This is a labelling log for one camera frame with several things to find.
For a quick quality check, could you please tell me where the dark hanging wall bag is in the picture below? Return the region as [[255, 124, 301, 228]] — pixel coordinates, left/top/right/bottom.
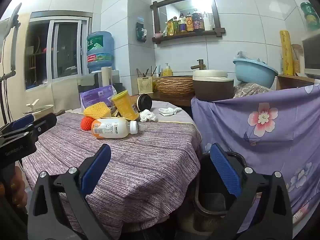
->
[[136, 22, 148, 43]]

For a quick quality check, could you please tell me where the brown woven basin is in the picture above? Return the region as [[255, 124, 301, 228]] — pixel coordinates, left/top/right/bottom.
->
[[155, 76, 195, 97]]

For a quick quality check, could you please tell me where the brown trash bin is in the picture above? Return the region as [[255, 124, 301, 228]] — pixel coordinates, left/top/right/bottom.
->
[[194, 151, 255, 232]]

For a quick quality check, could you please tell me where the water dispenser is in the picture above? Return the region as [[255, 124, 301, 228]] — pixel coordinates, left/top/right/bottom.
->
[[77, 70, 120, 93]]

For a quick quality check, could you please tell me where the white bottle with orange label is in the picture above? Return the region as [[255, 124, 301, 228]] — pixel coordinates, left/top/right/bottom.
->
[[91, 117, 138, 139]]

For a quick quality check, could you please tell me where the pale cloth with yellow edge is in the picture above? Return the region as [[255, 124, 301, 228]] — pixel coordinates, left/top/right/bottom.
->
[[140, 100, 200, 126]]

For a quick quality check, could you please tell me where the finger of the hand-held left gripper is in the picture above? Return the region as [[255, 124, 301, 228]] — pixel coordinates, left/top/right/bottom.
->
[[0, 114, 35, 133], [15, 112, 57, 143]]

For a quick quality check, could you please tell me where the large white tissue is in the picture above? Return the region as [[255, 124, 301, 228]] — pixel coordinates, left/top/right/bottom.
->
[[139, 110, 157, 122]]

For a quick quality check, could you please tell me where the blue water jug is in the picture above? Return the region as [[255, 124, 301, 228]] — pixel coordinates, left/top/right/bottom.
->
[[86, 31, 115, 73]]

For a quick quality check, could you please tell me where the red paper cup black lid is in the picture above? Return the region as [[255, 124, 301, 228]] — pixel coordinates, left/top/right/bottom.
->
[[135, 94, 153, 112]]

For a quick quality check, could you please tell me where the brown patterned cloth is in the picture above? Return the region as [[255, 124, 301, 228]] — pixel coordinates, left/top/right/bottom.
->
[[233, 82, 274, 99]]

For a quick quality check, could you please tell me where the purple plastic packet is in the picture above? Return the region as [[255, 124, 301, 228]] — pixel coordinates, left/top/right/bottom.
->
[[80, 85, 117, 110]]

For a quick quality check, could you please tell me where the microwave oven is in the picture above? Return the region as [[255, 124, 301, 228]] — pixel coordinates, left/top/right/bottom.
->
[[301, 34, 320, 77]]

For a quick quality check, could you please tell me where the white plastic bag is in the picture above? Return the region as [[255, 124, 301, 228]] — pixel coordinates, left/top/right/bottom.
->
[[234, 50, 250, 60]]

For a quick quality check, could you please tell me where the person's left hand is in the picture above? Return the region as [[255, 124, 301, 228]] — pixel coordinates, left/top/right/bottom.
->
[[0, 166, 28, 209]]

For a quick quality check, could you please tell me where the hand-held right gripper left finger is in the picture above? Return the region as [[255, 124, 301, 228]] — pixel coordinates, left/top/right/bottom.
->
[[27, 144, 112, 240]]

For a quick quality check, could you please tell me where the wooden side shelf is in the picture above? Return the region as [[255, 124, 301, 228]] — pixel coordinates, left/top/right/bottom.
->
[[276, 74, 320, 90]]

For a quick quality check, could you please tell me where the purple striped tablecloth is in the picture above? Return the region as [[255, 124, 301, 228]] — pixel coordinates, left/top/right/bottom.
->
[[22, 100, 202, 240]]

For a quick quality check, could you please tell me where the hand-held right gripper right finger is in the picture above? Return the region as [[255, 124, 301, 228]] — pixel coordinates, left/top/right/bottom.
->
[[209, 143, 293, 240]]

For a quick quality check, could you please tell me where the green can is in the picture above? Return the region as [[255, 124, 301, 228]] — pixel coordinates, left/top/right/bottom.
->
[[304, 14, 320, 30], [300, 2, 317, 15]]

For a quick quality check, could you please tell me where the red foam net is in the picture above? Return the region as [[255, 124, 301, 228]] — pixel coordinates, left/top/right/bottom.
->
[[80, 116, 93, 131]]

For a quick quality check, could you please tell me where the ring light stand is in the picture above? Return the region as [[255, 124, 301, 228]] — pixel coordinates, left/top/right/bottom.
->
[[0, 2, 22, 130]]

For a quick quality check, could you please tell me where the bundle of chopsticks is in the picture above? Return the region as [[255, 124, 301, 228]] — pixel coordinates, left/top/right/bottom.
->
[[136, 66, 158, 78]]

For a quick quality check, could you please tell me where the yellow foam net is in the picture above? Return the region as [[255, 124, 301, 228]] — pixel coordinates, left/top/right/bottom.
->
[[83, 102, 112, 119]]

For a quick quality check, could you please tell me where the bronze faucet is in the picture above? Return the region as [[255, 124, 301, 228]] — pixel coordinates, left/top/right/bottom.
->
[[191, 59, 207, 71]]

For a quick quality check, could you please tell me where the small crumpled white tissue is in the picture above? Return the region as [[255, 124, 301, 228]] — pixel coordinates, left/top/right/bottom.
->
[[159, 107, 182, 117]]

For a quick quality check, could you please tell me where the brown and white rice cooker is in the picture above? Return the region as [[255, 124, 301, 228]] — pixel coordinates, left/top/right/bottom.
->
[[192, 69, 235, 102]]

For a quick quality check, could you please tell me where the row of bottles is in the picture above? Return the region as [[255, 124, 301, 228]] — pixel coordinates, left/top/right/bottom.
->
[[165, 9, 213, 36]]

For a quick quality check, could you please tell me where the bamboo holder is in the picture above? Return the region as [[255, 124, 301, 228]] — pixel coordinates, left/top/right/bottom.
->
[[291, 44, 303, 74]]

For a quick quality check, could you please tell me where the cream chopstick holder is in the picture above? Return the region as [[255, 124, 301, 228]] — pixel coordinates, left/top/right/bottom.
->
[[136, 77, 153, 95]]

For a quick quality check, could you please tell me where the yellow soap pump bottle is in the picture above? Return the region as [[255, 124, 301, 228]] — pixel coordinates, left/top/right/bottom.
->
[[162, 63, 173, 77]]

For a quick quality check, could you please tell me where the yellow plastic cup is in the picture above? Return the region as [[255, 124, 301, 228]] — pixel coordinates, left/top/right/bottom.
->
[[111, 90, 140, 121]]

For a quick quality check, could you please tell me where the pot with glass lid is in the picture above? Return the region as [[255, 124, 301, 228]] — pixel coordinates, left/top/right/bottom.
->
[[23, 99, 54, 117]]

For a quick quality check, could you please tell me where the sliding window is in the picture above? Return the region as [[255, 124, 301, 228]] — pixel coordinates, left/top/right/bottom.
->
[[24, 11, 93, 90]]

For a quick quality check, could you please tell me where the light blue plastic basin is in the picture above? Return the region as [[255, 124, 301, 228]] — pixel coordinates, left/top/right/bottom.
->
[[233, 58, 279, 88]]

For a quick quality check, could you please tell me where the purple floral sheet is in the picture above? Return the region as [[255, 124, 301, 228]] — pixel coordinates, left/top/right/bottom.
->
[[191, 84, 320, 233]]

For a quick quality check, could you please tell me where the yellow roll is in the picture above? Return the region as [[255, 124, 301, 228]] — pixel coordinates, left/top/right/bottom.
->
[[279, 30, 293, 75]]

